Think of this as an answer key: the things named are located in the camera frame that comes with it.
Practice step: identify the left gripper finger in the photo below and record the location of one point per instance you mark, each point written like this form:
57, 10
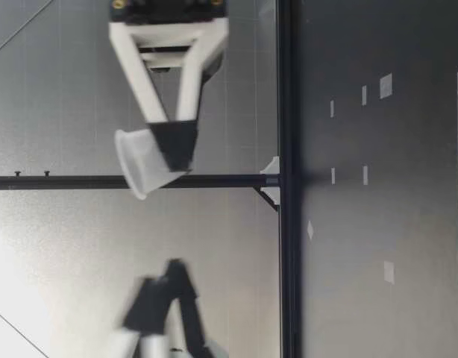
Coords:
150, 306

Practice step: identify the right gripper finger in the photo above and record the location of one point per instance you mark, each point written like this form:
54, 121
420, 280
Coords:
177, 145

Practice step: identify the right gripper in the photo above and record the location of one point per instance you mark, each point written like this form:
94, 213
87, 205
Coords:
169, 11

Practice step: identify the small clear plastic cup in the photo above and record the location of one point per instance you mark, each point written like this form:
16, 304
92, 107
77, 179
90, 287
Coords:
139, 160

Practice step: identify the white corner bracket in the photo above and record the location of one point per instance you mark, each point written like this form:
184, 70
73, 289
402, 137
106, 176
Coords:
270, 197
272, 166

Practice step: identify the black frame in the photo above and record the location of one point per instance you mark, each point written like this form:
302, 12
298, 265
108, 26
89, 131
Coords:
288, 261

